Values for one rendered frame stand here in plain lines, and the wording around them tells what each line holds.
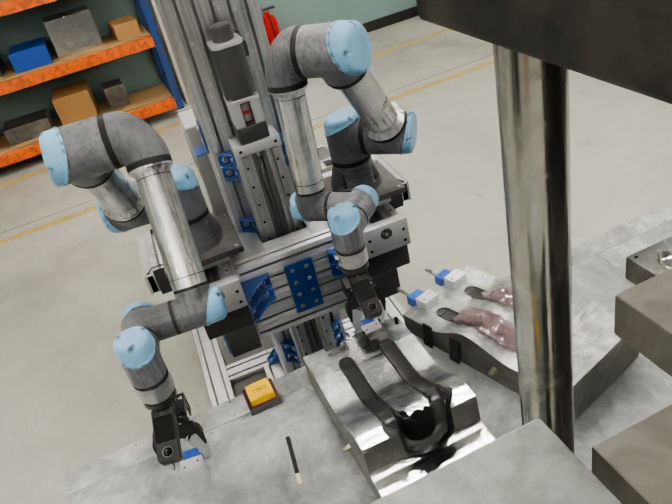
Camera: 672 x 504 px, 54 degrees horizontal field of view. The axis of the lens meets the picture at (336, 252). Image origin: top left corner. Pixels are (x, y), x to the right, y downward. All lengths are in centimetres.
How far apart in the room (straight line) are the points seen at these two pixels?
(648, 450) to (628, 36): 58
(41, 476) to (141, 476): 144
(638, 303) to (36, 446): 284
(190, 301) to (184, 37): 79
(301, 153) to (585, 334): 77
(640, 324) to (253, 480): 106
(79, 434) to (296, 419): 167
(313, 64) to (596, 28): 112
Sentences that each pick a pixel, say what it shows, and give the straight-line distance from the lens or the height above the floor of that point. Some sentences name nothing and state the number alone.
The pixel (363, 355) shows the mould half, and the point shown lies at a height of 89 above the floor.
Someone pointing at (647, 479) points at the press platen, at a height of 129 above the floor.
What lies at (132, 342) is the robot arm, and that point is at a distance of 134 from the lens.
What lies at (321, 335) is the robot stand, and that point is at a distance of 231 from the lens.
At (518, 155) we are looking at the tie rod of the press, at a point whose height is 169.
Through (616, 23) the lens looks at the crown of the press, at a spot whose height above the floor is 184.
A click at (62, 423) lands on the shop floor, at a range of 326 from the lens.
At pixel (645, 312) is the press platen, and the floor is 154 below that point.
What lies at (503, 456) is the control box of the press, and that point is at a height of 147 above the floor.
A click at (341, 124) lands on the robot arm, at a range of 185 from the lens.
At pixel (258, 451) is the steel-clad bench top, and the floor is 80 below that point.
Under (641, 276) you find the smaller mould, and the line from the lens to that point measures 186.
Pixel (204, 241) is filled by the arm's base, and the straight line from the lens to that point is 187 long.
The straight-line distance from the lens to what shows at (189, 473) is 157.
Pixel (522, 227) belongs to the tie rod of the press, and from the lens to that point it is 65.
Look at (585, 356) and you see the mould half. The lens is 152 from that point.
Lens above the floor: 197
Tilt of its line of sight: 33 degrees down
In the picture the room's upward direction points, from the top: 14 degrees counter-clockwise
